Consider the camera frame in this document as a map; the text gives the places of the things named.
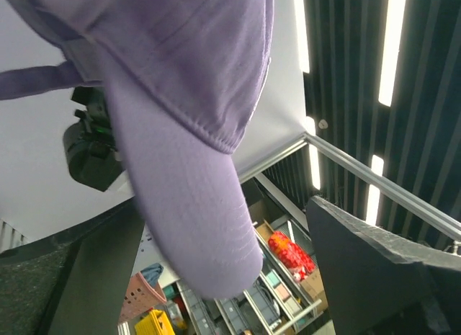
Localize red patterned bag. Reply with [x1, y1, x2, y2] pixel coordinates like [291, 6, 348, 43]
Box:
[268, 231, 316, 277]

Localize pink perforated basket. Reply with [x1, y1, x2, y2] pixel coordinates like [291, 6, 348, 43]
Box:
[118, 272, 166, 323]

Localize yellow plastic crate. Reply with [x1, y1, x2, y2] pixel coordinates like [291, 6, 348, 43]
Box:
[135, 309, 175, 335]

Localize purple LA baseball cap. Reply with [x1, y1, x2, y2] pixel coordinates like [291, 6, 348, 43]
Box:
[1, 0, 274, 299]

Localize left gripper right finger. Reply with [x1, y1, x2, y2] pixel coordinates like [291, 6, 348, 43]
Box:
[306, 196, 460, 334]

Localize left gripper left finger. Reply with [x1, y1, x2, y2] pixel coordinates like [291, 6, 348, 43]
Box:
[1, 200, 144, 334]

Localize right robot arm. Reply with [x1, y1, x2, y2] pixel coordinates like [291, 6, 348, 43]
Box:
[63, 86, 124, 192]

